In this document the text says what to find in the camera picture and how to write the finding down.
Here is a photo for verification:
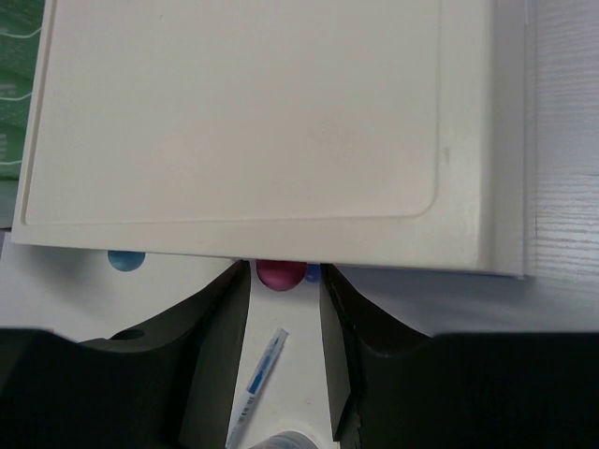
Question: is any blue wide bottom drawer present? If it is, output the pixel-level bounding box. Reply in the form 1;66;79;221
305;264;321;283

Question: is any green plastic file rack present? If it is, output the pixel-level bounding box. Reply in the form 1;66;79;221
0;0;48;183

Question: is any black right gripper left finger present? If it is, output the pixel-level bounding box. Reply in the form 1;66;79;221
1;261;251;448

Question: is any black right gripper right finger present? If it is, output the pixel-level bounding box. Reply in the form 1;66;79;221
320;265;598;448

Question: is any white mini drawer cabinet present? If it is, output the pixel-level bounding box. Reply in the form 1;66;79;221
12;1;531;276

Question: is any light blue small drawer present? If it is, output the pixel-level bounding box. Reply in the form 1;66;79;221
108;250;146;272

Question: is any pink small drawer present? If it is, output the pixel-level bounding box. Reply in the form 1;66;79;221
256;260;307;292

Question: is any light blue pen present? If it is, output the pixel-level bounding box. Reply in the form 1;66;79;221
225;328;288;449

